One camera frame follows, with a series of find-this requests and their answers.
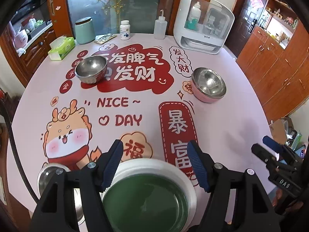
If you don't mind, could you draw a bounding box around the white pill bottle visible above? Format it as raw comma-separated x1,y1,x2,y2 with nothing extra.
119,20,130,40

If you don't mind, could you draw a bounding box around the pink plush toy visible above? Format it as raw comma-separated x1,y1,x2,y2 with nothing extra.
13,27,28,50

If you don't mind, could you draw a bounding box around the green tissue box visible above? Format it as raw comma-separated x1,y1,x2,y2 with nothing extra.
48,36,75,61

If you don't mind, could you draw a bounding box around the white sterilizer appliance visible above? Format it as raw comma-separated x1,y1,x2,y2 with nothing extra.
173,0,235,55

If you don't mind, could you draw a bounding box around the green plate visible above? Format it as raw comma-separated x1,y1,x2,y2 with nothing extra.
103,174,188,232

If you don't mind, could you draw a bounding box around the glass sliding door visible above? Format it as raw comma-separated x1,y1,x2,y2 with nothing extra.
47,0,180,37

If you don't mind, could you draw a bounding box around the wooden cabinet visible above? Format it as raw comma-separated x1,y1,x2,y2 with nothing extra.
235,0,308,123

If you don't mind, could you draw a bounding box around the pink steel bowl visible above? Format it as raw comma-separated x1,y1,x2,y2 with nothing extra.
191,67,227,103

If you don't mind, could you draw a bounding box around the pink cartoon tablecloth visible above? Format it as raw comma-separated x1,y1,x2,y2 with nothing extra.
7,33,278,232

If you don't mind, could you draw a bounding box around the teal canister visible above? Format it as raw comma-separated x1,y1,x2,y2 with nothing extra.
74,16,96,44

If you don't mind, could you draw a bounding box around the clear squeeze bottle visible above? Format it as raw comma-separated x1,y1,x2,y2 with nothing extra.
154,9,167,40

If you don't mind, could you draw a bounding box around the pill blister pack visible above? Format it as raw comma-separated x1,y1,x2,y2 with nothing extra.
94,33,117,44

